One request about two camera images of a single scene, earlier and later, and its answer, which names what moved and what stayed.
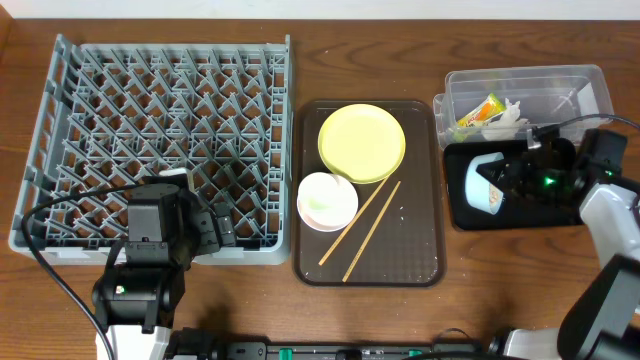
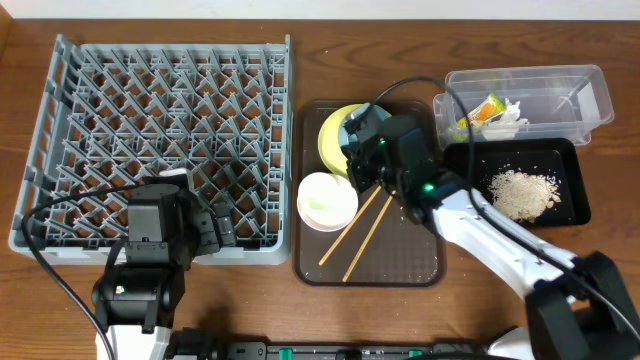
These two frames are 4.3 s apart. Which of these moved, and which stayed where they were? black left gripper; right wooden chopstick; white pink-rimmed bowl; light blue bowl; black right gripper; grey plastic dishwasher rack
Moved: light blue bowl; black right gripper
Stayed: right wooden chopstick; black left gripper; grey plastic dishwasher rack; white pink-rimmed bowl
